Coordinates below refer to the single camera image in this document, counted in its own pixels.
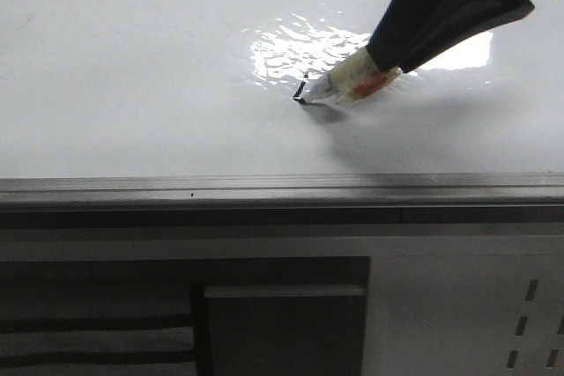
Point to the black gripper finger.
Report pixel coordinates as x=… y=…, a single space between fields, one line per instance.
x=462 y=24
x=411 y=32

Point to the white taped whiteboard marker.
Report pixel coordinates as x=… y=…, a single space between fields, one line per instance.
x=353 y=79

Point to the white perforated metal panel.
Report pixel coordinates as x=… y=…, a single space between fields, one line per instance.
x=466 y=307

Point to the dark grey box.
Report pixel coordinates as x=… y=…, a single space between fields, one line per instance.
x=308 y=329

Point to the dark slatted rack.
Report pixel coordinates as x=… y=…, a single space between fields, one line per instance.
x=133 y=318

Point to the white whiteboard with metal frame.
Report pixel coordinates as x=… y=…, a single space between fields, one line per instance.
x=186 y=106

